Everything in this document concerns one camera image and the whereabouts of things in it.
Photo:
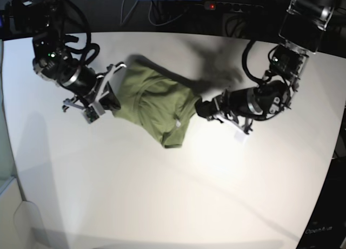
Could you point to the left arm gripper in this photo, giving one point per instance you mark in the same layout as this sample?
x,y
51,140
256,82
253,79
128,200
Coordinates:
x,y
226,108

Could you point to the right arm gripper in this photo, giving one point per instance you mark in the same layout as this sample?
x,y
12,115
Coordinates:
x,y
93,94

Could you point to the green T-shirt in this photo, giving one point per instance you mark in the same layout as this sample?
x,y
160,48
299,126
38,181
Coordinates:
x,y
157,100

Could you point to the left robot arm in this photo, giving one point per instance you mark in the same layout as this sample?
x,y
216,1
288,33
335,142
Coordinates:
x,y
301,32

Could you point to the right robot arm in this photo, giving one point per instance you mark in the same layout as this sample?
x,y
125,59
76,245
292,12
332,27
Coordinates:
x,y
63,51

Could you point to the white panel at left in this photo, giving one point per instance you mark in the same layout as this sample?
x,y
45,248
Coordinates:
x,y
16,227

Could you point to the black OpenArm case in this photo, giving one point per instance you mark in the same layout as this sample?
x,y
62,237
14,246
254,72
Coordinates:
x,y
326,226

